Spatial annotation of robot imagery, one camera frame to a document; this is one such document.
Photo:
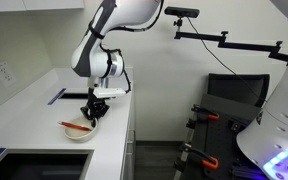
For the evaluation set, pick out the white wall power outlet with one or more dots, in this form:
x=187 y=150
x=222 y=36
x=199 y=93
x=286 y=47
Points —
x=4 y=73

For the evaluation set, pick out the black articulated camera mount arm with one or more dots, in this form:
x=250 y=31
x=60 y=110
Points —
x=244 y=45

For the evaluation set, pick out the red pen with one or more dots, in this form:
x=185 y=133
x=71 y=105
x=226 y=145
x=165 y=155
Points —
x=74 y=126

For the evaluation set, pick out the white lower counter cabinet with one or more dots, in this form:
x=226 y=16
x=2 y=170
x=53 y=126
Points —
x=129 y=150

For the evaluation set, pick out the white ceramic bowl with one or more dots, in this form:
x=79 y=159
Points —
x=79 y=135

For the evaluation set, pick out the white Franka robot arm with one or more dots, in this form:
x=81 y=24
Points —
x=94 y=56

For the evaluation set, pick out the black chair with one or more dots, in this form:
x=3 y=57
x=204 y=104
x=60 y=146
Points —
x=237 y=86

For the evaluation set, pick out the black countertop recess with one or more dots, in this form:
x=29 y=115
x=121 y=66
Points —
x=37 y=166

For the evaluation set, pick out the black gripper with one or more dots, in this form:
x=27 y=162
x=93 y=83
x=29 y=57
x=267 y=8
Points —
x=99 y=106

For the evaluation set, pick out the black stereo camera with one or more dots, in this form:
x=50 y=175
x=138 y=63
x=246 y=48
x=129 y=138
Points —
x=182 y=12

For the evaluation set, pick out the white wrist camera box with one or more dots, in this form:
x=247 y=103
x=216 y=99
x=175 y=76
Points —
x=110 y=92

